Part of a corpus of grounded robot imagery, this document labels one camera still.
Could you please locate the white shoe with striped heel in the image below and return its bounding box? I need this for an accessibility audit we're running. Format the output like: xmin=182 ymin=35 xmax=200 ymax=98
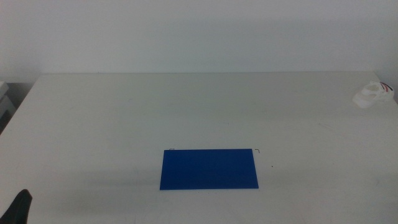
xmin=352 ymin=80 xmax=396 ymax=109

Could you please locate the blue rectangular mat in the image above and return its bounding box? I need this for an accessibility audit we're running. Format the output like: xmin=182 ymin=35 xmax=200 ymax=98
xmin=159 ymin=148 xmax=259 ymax=190

